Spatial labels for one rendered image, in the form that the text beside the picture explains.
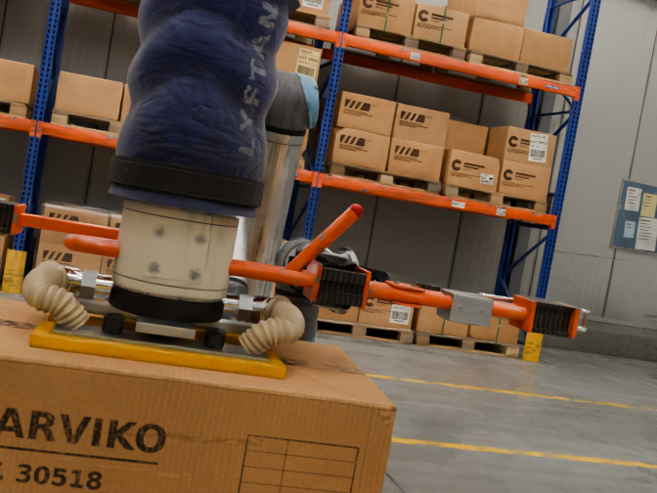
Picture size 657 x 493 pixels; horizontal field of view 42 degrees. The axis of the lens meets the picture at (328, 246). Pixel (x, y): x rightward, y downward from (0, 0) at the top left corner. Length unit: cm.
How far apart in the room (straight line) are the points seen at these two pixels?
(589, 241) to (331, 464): 1032
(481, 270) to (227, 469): 967
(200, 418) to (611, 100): 1060
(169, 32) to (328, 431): 57
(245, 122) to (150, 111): 13
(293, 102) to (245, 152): 71
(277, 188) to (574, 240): 946
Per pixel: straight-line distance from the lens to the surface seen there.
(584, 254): 1136
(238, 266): 126
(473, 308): 135
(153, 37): 122
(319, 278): 127
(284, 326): 120
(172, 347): 117
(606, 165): 1145
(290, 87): 191
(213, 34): 119
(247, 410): 111
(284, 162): 193
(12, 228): 151
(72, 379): 110
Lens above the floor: 132
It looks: 3 degrees down
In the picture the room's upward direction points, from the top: 10 degrees clockwise
